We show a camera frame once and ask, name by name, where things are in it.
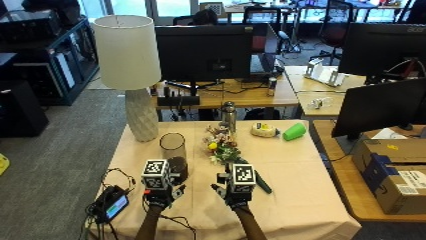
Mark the person's right hand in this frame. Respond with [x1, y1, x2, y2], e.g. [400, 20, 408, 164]
[210, 163, 255, 211]

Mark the person's left hand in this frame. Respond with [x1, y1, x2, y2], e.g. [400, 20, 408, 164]
[142, 156, 190, 210]

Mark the flower bouquet with green stems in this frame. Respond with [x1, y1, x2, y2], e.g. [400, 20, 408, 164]
[202, 124, 272, 195]

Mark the white marker cube right glove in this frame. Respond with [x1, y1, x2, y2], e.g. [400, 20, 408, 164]
[230, 163, 258, 194]

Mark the white marker cube glove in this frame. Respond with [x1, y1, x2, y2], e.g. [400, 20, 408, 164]
[139, 159, 173, 191]
[230, 163, 258, 194]

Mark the white marker cube left glove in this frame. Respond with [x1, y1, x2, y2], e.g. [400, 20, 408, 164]
[139, 159, 173, 191]

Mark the beige tablecloth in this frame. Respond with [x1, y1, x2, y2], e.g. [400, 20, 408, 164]
[85, 119, 362, 240]

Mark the black device with screen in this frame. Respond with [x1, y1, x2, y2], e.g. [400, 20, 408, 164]
[93, 185, 130, 224]

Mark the steel water bottle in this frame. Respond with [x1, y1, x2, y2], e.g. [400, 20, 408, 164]
[219, 101, 238, 135]

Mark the green plastic cup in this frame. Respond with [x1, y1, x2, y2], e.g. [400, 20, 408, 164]
[280, 122, 307, 142]

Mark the wooden desk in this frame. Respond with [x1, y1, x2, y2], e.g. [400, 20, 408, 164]
[150, 74, 300, 121]
[311, 119, 426, 223]
[282, 65, 368, 118]

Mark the drink can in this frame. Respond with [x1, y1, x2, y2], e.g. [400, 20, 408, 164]
[266, 77, 278, 98]

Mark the small white gadget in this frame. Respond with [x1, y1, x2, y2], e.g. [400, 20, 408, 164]
[306, 96, 332, 110]

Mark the white table lamp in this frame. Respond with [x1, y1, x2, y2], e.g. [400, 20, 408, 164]
[91, 14, 162, 143]

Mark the black computer monitor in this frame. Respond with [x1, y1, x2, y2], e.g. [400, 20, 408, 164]
[338, 22, 426, 83]
[330, 77, 426, 140]
[154, 24, 255, 88]

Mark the cardboard box with blue tape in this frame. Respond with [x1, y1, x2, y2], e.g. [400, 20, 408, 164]
[350, 137, 426, 216]

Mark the white desk stand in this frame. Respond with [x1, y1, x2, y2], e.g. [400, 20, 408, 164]
[303, 57, 346, 88]

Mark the yellow floor object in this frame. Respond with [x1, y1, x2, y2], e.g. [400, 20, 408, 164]
[0, 152, 10, 177]

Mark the black cabinet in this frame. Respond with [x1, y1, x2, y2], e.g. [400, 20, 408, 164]
[0, 79, 50, 138]

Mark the dark blue shelf rack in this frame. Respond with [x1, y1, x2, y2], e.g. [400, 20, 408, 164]
[0, 9, 101, 107]

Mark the printed marker board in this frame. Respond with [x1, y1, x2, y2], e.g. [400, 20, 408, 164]
[198, 1, 226, 18]

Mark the red black office chair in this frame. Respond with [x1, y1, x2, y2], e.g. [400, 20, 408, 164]
[308, 0, 355, 66]

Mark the black cable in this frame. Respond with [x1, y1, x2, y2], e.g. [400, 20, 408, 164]
[83, 167, 198, 240]

